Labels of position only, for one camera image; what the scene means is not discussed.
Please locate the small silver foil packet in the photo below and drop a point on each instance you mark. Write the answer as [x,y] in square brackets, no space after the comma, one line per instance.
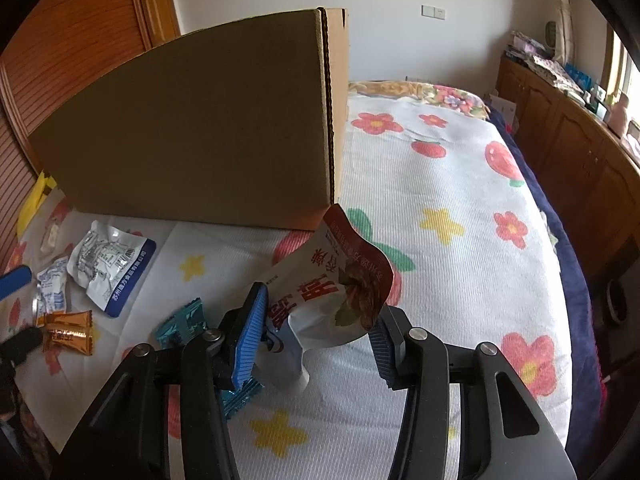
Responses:
[50,296]

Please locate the dark blue blanket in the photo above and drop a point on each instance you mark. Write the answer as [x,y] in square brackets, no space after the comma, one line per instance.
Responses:
[588,398]

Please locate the clutter on cabinet top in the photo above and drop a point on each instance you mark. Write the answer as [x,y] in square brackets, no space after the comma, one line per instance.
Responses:
[565,72]

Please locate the silver blue foil pouch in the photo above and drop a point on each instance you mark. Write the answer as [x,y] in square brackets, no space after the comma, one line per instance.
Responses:
[108,263]

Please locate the brown cardboard box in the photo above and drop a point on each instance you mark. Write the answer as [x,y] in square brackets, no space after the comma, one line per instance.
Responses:
[241,124]

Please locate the floral window curtain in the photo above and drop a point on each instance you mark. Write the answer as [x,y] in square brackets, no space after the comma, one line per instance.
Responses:
[564,33]

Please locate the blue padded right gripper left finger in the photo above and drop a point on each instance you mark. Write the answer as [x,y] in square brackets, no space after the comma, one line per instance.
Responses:
[246,333]

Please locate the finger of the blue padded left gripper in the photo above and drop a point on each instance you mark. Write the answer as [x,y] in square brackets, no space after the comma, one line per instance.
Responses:
[14,280]

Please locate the wooden sideboard cabinet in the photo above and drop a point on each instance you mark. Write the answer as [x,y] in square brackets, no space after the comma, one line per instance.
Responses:
[591,183]

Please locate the floral quilt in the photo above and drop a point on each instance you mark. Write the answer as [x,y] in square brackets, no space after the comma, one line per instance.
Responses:
[462,101]

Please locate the white wall switch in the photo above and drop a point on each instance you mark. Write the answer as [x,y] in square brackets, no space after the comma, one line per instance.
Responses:
[433,12]

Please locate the yellow Pikachu plush toy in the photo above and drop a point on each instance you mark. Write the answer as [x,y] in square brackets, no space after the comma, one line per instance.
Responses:
[34,199]

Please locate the teal candy wrapper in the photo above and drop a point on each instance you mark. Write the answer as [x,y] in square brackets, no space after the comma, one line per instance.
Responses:
[185,329]

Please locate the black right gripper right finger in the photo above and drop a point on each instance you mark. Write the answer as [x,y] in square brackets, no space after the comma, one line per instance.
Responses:
[406,355]

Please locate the small white candy packet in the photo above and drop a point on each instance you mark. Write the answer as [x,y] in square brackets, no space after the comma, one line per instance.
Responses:
[50,238]

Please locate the floral white bed sheet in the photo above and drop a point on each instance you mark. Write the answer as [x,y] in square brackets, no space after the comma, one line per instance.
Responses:
[435,188]

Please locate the orange candy wrapper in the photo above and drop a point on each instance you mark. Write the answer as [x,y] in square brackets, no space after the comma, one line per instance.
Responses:
[80,319]
[78,339]

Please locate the wooden louvered wardrobe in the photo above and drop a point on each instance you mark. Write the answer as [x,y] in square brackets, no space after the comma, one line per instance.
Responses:
[60,48]

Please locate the white paper card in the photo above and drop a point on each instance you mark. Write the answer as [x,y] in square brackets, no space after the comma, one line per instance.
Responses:
[507,109]

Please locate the pink bottle on cabinet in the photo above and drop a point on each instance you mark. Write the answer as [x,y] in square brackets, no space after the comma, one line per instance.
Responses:
[618,118]

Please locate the white red snack pouch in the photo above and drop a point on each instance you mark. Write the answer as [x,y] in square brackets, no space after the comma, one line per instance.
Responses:
[325,289]

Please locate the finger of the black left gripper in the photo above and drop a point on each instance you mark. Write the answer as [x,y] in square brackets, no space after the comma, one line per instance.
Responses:
[15,350]

